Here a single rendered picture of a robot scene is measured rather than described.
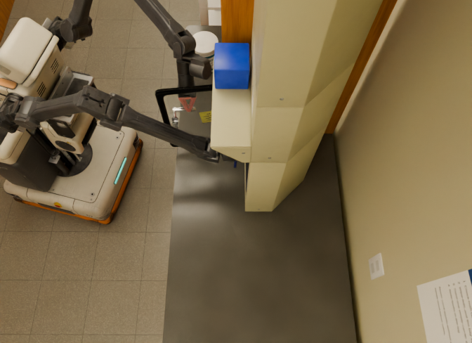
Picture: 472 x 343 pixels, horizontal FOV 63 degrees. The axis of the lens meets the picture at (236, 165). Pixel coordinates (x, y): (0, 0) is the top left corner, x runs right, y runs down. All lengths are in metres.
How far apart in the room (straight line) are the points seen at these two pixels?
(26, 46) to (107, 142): 1.09
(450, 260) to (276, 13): 0.65
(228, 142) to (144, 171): 1.72
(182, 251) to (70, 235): 1.30
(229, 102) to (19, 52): 0.83
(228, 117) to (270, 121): 0.20
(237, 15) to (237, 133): 0.35
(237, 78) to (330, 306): 0.91
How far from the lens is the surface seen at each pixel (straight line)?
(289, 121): 0.96
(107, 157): 2.54
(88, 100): 1.30
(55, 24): 1.88
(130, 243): 2.61
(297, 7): 0.68
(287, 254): 1.57
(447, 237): 1.00
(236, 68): 1.10
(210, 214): 1.60
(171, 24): 1.41
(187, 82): 1.44
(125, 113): 1.32
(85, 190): 2.49
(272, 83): 0.83
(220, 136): 1.09
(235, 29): 1.24
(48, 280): 2.73
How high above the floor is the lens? 2.46
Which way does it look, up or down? 65 degrees down
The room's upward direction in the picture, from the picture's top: 2 degrees clockwise
